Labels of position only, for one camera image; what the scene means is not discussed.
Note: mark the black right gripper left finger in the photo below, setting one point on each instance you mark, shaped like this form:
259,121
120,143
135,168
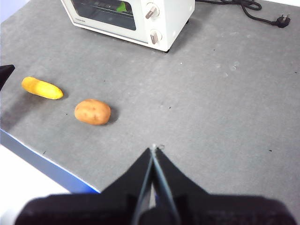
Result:
112,201

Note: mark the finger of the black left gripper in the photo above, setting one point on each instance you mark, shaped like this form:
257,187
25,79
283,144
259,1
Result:
4,73

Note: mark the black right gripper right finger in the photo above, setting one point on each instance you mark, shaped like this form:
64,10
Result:
199,206

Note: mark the oven timer knob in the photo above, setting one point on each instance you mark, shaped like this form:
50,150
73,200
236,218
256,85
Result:
155,36

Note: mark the oven temperature knob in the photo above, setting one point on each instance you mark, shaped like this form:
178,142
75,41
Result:
152,11

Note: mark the white Toshiba toaster oven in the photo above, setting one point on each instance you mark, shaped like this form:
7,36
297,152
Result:
178,23

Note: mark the yellow vegetable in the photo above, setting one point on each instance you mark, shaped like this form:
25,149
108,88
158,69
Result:
42,88

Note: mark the brown potato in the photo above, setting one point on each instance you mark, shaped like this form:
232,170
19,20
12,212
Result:
92,112

